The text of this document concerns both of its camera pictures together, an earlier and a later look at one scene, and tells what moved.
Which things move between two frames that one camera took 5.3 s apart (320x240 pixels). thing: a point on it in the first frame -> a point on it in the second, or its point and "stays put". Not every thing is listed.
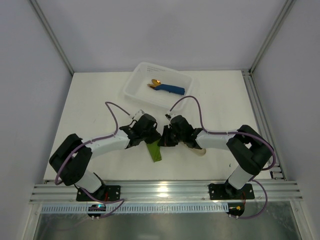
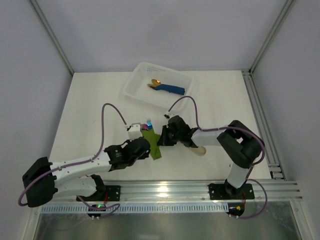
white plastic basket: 158,86 stays put
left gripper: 152,135 -> 145,148
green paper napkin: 154,150 stays put
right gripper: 168,136 stays put
